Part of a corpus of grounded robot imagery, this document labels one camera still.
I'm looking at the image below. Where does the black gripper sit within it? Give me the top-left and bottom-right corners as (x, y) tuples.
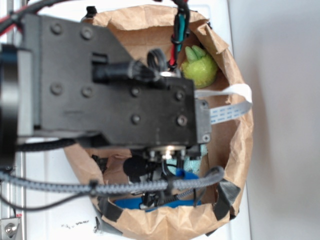
(19, 14), (212, 149)

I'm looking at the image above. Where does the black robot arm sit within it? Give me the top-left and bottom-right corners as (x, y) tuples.
(0, 14), (212, 169)

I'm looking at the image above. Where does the red black wire bundle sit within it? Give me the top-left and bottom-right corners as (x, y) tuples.
(167, 0), (191, 73)

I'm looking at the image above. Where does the green plush toy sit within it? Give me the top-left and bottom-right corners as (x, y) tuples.
(181, 45), (219, 89)

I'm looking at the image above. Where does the aluminium frame rail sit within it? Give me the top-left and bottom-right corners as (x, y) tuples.
(0, 152), (27, 240)

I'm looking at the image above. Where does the white ribbon cable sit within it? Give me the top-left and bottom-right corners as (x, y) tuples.
(193, 83), (253, 126)

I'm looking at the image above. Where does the grey braided cable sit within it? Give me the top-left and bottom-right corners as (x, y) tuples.
(0, 165), (225, 201)

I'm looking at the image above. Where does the teal cloth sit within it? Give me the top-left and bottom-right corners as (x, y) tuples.
(166, 144), (208, 175)

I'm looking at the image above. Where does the metal corner bracket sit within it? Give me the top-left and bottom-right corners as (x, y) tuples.
(0, 217), (21, 240)

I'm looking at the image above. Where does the brown paper bag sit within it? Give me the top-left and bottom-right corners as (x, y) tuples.
(63, 4), (255, 240)

